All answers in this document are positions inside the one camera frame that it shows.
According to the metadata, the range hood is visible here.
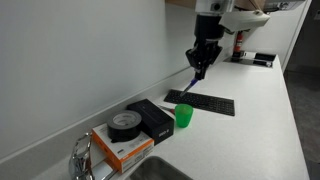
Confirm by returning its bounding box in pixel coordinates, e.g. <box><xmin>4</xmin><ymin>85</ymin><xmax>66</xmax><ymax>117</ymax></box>
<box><xmin>263</xmin><ymin>0</ymin><xmax>305</xmax><ymax>12</ymax></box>

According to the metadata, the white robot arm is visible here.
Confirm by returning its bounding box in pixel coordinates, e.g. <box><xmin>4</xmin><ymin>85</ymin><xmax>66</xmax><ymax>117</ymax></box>
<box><xmin>185</xmin><ymin>0</ymin><xmax>270</xmax><ymax>80</ymax></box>

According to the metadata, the blue pen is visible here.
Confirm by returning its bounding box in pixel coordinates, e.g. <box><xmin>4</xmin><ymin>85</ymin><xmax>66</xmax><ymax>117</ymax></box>
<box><xmin>179</xmin><ymin>78</ymin><xmax>198</xmax><ymax>97</ymax></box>

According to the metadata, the black keyboard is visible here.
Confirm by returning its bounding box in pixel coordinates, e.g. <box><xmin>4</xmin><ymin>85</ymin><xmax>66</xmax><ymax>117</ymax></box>
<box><xmin>164</xmin><ymin>89</ymin><xmax>235</xmax><ymax>116</ymax></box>

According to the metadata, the chrome faucet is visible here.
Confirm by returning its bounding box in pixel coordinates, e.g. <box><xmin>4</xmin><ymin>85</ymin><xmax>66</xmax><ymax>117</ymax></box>
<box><xmin>68</xmin><ymin>131</ymin><xmax>115</xmax><ymax>180</ymax></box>

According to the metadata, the green plastic cup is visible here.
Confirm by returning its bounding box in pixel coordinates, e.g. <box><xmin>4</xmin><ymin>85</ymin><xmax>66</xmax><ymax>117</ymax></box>
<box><xmin>175</xmin><ymin>104</ymin><xmax>193</xmax><ymax>128</ymax></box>

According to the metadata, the wooden upper cabinet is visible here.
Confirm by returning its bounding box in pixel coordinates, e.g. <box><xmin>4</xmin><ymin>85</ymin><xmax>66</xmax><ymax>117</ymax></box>
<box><xmin>165</xmin><ymin>0</ymin><xmax>266</xmax><ymax>10</ymax></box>

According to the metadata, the orange and white box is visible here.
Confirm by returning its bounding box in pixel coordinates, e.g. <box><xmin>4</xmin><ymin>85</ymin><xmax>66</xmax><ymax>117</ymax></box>
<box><xmin>92</xmin><ymin>124</ymin><xmax>154</xmax><ymax>173</ymax></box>

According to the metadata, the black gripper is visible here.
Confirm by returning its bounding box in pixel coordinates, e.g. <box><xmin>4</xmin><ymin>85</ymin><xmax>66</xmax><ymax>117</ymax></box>
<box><xmin>186</xmin><ymin>14</ymin><xmax>225</xmax><ymax>80</ymax></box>

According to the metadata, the stainless steel sink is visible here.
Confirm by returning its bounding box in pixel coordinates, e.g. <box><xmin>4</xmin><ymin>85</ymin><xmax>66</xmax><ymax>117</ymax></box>
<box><xmin>125</xmin><ymin>156</ymin><xmax>193</xmax><ymax>180</ymax></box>

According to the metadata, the black duct tape roll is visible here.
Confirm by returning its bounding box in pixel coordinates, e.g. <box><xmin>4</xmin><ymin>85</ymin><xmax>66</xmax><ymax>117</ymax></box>
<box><xmin>106</xmin><ymin>110</ymin><xmax>142</xmax><ymax>143</ymax></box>

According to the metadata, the black rectangular box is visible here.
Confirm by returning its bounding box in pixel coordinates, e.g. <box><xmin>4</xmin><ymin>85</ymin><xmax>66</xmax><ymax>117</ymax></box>
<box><xmin>127</xmin><ymin>99</ymin><xmax>174</xmax><ymax>145</ymax></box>

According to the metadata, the red fire extinguisher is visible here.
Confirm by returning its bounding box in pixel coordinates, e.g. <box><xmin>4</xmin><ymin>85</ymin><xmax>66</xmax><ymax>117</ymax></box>
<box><xmin>231</xmin><ymin>31</ymin><xmax>244</xmax><ymax>62</ymax></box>

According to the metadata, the red handled screwdriver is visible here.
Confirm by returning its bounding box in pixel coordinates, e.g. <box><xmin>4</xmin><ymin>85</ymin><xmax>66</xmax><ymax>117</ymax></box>
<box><xmin>158</xmin><ymin>105</ymin><xmax>175</xmax><ymax>115</ymax></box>

